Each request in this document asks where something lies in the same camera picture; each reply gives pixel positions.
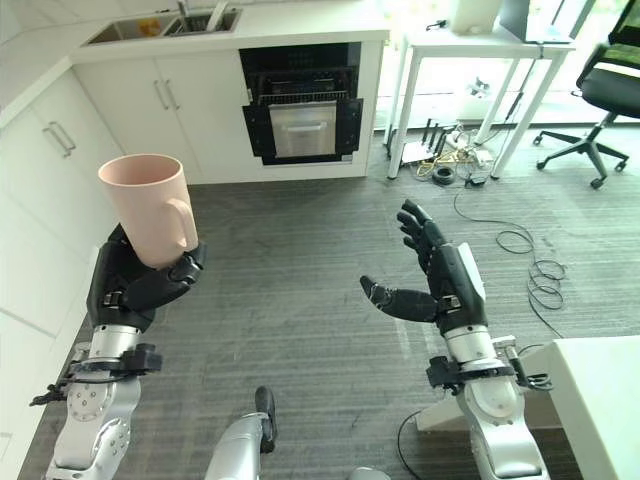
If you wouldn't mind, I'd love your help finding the white router with antennas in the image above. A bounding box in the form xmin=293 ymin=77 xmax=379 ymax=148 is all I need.
xmin=399 ymin=118 xmax=449 ymax=165

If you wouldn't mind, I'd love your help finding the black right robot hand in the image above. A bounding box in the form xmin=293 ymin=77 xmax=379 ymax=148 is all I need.
xmin=359 ymin=199 xmax=488 ymax=335

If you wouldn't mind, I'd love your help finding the built-in black dishwasher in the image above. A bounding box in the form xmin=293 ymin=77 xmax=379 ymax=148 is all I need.
xmin=238 ymin=41 xmax=362 ymax=107

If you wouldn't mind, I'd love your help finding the silver cabinet handle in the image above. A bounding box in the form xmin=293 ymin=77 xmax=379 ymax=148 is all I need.
xmin=49 ymin=120 xmax=78 ymax=152
xmin=41 ymin=125 xmax=70 ymax=159

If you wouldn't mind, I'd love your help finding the silver robot knee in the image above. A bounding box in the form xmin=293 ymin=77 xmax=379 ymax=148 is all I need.
xmin=344 ymin=465 xmax=394 ymax=480

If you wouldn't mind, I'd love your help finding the dark robot foot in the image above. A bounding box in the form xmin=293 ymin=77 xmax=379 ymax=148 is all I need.
xmin=254 ymin=385 xmax=279 ymax=455

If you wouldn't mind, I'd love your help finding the black cable coil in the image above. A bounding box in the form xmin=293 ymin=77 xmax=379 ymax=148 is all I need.
xmin=527 ymin=258 xmax=569 ymax=307

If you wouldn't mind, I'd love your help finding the long black floor cable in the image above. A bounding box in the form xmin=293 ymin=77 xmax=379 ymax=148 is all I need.
xmin=452 ymin=192 xmax=566 ymax=341

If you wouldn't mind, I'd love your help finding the white desk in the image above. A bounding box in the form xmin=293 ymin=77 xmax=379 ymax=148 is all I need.
xmin=386 ymin=18 xmax=577 ymax=180

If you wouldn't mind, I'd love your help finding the silver robot leg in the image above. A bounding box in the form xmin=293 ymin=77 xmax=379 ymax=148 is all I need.
xmin=203 ymin=410 xmax=266 ymax=480

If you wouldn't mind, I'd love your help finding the white plate in sink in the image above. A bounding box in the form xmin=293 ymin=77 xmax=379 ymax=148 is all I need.
xmin=205 ymin=0 xmax=230 ymax=29

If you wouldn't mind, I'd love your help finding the stainless steel sink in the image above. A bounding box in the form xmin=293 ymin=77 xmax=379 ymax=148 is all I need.
xmin=79 ymin=6 xmax=243 ymax=47

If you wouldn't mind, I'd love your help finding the pink plastic mug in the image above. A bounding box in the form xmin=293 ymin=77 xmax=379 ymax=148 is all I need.
xmin=97 ymin=153 xmax=199 ymax=270

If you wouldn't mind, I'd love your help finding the white container on desk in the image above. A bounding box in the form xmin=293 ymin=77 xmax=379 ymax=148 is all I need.
xmin=446 ymin=0 xmax=503 ymax=36

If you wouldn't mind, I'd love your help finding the white table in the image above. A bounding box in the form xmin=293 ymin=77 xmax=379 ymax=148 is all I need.
xmin=413 ymin=335 xmax=640 ymax=480

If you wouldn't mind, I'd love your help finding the laptop computer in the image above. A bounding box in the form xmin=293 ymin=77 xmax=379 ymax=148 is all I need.
xmin=498 ymin=0 xmax=576 ymax=45

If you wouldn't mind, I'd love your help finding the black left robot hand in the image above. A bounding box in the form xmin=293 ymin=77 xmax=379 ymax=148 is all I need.
xmin=86 ymin=225 xmax=209 ymax=334

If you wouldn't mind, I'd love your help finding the white kitchen cabinet run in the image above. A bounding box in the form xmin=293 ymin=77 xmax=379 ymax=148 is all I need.
xmin=0 ymin=0 xmax=391 ymax=401

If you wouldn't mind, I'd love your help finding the black office chair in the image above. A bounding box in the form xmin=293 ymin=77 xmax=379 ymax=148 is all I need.
xmin=532 ymin=0 xmax=640 ymax=190

